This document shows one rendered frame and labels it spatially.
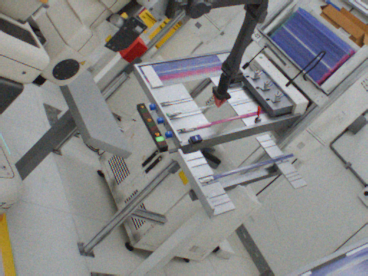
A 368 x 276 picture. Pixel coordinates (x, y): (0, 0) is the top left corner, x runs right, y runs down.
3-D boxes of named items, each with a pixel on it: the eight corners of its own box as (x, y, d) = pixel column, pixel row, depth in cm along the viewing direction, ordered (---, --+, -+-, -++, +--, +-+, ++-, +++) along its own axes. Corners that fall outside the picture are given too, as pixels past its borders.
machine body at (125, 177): (124, 254, 238) (204, 177, 231) (90, 164, 283) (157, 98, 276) (194, 267, 287) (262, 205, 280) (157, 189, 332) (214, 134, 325)
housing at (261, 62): (290, 123, 242) (297, 103, 234) (247, 74, 274) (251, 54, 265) (302, 120, 246) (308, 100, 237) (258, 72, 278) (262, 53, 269)
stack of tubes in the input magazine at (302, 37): (318, 84, 235) (354, 49, 231) (268, 36, 267) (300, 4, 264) (325, 93, 244) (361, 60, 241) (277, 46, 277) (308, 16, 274)
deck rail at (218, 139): (180, 154, 209) (181, 145, 206) (178, 152, 211) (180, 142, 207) (299, 123, 242) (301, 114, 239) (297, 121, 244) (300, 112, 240)
